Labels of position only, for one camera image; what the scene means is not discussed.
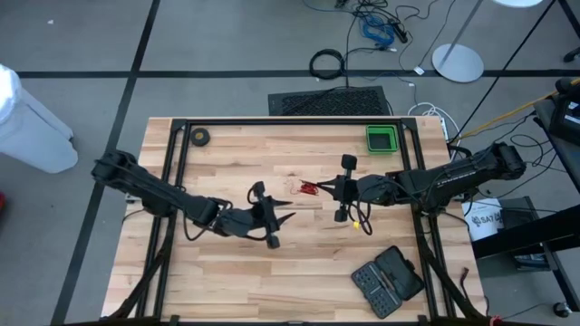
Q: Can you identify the black equipment cart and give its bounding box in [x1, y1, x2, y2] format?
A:
[533, 76, 580, 196]

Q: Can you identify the black control box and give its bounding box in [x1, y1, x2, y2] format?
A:
[499, 196, 539, 231]

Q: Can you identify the black floor mat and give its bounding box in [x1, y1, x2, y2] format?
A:
[267, 85, 393, 117]

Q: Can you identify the green plastic tray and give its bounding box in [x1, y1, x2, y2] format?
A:
[364, 124, 401, 156]

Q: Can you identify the black power strip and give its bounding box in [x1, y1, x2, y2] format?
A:
[388, 18, 410, 44]

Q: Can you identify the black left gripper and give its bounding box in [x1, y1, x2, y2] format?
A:
[239, 180, 296, 250]

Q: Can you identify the yellow cable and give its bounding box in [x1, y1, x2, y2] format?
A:
[452, 77, 580, 141]

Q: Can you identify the black screwdriver bit case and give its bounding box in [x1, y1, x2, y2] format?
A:
[351, 245, 426, 320]

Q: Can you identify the black coiled cable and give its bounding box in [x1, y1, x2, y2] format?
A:
[308, 48, 348, 82]

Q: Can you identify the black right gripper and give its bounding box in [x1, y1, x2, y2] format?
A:
[315, 154, 366, 223]

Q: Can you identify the blue coiled cable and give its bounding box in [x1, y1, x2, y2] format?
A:
[360, 15, 396, 46]

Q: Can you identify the black tape roll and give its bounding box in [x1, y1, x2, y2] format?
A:
[189, 128, 211, 148]

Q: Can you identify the black desk frame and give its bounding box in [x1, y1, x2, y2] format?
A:
[470, 203, 580, 318]

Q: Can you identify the white plastic bin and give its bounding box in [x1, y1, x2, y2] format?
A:
[0, 63, 79, 175]

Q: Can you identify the white cable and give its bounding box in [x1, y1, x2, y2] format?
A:
[407, 102, 454, 141]

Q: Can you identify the thin black hanging cable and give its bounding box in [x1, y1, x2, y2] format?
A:
[448, 0, 559, 142]

